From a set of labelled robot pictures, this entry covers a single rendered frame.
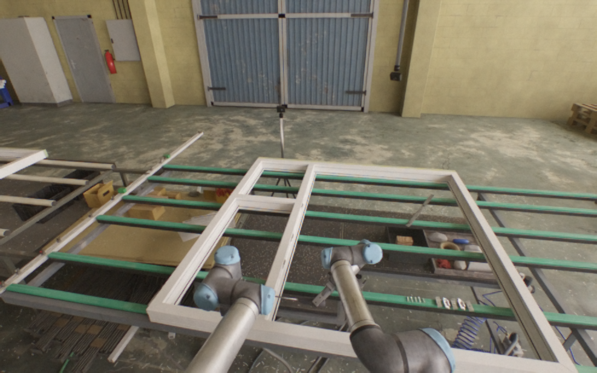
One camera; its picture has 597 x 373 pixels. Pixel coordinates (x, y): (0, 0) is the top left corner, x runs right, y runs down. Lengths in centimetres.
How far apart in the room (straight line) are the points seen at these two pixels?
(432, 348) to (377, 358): 15
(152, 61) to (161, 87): 61
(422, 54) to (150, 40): 596
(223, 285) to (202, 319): 37
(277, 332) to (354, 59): 650
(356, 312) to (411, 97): 635
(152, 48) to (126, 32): 79
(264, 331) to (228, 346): 45
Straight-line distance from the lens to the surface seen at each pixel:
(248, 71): 756
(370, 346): 90
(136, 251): 215
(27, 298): 181
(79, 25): 976
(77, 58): 1004
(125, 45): 878
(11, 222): 303
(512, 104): 819
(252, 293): 85
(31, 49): 1018
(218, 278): 92
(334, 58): 715
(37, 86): 1044
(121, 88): 946
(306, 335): 115
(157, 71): 822
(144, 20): 820
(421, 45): 693
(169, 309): 131
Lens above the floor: 189
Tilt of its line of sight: 29 degrees down
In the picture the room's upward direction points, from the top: straight up
